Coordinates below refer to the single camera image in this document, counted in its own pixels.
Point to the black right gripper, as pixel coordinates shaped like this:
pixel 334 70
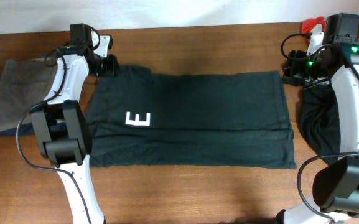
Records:
pixel 292 68

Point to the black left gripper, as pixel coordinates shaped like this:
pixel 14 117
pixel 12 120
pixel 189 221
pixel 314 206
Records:
pixel 111 66

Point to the dark green t-shirt white letters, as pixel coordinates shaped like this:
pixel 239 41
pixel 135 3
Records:
pixel 137 117

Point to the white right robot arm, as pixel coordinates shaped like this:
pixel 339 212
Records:
pixel 335 190

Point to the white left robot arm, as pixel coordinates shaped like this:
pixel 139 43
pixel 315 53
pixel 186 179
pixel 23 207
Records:
pixel 63 135

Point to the black garment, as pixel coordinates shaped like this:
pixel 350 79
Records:
pixel 318 120

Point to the grey folded trousers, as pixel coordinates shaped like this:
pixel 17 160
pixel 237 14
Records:
pixel 23 83

